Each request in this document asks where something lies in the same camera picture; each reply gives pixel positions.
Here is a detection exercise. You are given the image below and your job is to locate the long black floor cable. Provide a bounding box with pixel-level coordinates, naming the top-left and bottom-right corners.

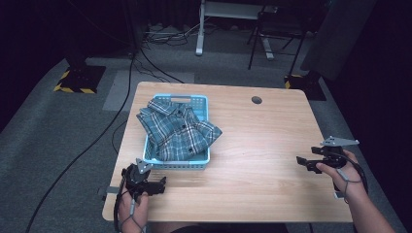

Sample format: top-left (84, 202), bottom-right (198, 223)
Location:
top-left (24, 52), bottom-right (137, 233)

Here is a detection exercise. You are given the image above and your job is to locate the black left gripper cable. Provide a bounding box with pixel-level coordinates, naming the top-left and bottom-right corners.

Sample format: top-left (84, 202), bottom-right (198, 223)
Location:
top-left (113, 168), bottom-right (128, 233)

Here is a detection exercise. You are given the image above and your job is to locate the person's left hand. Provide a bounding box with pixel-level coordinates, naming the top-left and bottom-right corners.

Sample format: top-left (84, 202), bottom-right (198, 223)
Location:
top-left (117, 188), bottom-right (150, 233)

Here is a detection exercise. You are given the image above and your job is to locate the blue plaid shirt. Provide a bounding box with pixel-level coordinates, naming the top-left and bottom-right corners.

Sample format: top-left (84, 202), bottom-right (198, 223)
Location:
top-left (136, 98), bottom-right (223, 162)

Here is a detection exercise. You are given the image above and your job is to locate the grey wrist strap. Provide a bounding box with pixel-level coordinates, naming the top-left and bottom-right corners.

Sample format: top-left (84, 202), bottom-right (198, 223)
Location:
top-left (120, 197), bottom-right (145, 233)
top-left (333, 168), bottom-right (363, 205)

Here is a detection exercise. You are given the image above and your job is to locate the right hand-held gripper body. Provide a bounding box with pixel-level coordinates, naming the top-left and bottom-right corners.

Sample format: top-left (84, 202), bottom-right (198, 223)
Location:
top-left (310, 136), bottom-right (361, 170)

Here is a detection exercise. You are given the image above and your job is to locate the grey table edge bracket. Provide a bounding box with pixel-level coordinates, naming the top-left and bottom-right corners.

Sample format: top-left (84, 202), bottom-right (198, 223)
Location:
top-left (97, 185), bottom-right (122, 197)

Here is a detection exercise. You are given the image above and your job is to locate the bundle of floor cables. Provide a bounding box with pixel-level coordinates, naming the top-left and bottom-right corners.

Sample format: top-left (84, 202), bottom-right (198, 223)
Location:
top-left (141, 22), bottom-right (203, 47)

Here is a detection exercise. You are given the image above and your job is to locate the blue perforated plastic basket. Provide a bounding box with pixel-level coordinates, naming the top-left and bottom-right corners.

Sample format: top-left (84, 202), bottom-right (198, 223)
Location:
top-left (142, 93), bottom-right (212, 171)

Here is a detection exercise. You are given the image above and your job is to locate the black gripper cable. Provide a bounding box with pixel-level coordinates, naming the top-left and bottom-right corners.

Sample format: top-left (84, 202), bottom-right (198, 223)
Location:
top-left (113, 168), bottom-right (128, 233)
top-left (343, 154), bottom-right (369, 195)

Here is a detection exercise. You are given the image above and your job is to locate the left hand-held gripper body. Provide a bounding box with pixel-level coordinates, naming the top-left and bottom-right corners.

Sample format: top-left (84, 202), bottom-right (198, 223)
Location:
top-left (120, 157), bottom-right (155, 200)

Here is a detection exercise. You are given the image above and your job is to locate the dark grey panel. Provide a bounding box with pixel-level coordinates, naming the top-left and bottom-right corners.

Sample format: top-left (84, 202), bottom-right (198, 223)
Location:
top-left (299, 0), bottom-right (379, 82)

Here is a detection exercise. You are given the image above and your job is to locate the short black floor cable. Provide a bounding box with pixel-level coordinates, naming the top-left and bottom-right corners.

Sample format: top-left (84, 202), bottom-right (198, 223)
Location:
top-left (111, 119), bottom-right (129, 155)

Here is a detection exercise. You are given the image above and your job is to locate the black folding chair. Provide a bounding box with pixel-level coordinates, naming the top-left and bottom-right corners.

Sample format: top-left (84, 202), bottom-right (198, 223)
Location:
top-left (247, 4), bottom-right (308, 78)

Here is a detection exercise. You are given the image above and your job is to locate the person's right hand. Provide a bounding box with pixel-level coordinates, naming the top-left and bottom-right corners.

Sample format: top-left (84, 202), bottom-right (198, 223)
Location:
top-left (315, 149), bottom-right (363, 195)

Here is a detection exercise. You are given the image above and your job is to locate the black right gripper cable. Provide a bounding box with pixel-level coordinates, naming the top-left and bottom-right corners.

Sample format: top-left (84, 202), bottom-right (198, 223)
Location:
top-left (343, 154), bottom-right (369, 195)

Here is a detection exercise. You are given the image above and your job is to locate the striped-edge black stand base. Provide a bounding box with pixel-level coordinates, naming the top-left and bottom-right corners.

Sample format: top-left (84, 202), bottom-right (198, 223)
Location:
top-left (284, 73), bottom-right (327, 102)
top-left (52, 65), bottom-right (107, 95)

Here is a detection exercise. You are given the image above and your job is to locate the white desk frame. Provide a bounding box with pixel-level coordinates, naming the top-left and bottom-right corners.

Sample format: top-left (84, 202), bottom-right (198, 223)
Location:
top-left (194, 0), bottom-right (276, 61)

